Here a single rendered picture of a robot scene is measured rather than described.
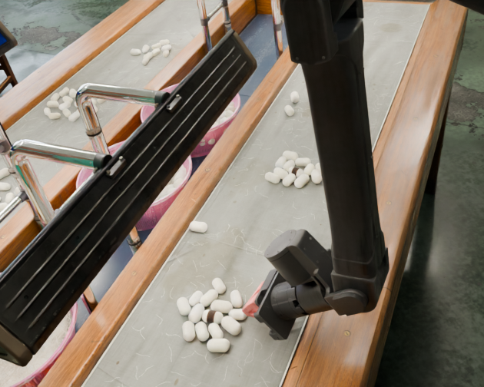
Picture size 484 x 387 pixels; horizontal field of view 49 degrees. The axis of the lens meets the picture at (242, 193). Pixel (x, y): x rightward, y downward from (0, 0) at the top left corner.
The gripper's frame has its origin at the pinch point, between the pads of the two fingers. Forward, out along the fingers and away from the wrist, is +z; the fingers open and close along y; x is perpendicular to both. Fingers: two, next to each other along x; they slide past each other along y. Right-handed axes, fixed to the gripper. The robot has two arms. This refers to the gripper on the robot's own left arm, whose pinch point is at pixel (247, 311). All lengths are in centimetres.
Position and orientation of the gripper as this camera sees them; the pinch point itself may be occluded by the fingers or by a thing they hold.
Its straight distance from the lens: 90.6
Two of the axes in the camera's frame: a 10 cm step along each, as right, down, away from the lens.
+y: -4.1, 6.4, -6.5
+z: -6.2, 3.3, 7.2
